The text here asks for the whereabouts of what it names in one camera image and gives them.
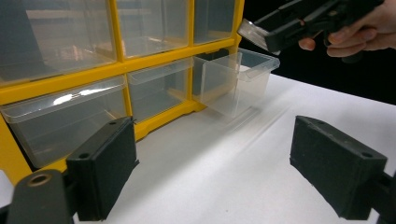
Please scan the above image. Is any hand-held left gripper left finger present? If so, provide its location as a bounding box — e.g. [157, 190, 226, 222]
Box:
[65, 116, 140, 222]

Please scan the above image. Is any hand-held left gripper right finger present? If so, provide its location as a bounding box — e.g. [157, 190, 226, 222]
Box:
[289, 115, 389, 221]

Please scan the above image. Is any small silver metal piece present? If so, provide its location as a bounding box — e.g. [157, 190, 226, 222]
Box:
[236, 18, 273, 52]

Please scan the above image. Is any clear organizer drawer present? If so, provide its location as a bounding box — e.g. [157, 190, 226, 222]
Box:
[191, 47, 281, 119]

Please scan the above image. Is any yellow black drawer organizer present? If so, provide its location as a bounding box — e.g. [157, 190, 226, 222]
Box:
[0, 0, 246, 185]

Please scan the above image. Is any black curtain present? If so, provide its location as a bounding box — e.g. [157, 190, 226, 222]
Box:
[239, 0, 396, 105]

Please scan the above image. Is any set of clear plastic drawers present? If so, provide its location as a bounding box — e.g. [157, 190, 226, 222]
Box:
[0, 0, 236, 170]

